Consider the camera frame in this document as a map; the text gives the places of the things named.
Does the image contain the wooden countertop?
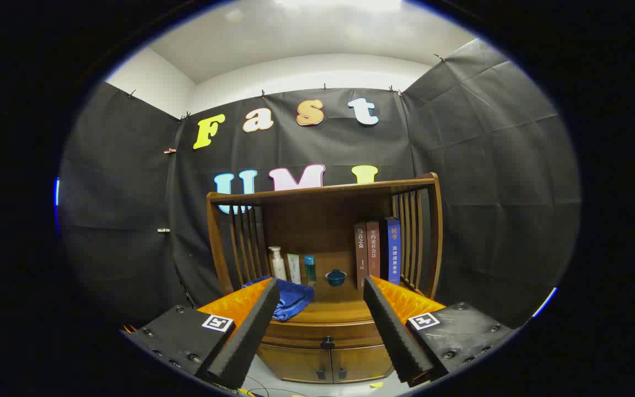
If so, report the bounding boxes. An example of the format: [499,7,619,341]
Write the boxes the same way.
[235,251,428,324]

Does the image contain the white pump bottle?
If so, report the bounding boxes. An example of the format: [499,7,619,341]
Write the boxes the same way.
[268,246,287,282]

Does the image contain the brown book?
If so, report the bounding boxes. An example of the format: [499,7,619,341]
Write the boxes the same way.
[354,222,369,291]
[366,221,382,279]

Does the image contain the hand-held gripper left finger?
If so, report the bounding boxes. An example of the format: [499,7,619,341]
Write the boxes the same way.
[122,277,281,390]

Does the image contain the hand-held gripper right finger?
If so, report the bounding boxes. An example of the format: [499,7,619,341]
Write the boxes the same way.
[363,276,516,388]

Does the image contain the blue folded towel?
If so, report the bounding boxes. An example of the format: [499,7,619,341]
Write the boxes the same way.
[242,277,315,321]

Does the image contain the blue book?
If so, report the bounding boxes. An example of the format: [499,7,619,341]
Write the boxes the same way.
[380,217,402,285]

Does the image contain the wooden cabinet door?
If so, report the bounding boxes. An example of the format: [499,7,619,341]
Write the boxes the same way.
[331,344,394,382]
[256,344,333,384]

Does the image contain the wooden drawer with black knob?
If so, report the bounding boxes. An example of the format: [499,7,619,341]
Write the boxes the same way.
[262,319,385,350]

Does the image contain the wooden cabinet with shelf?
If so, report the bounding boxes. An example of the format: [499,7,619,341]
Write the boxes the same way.
[206,173,443,384]

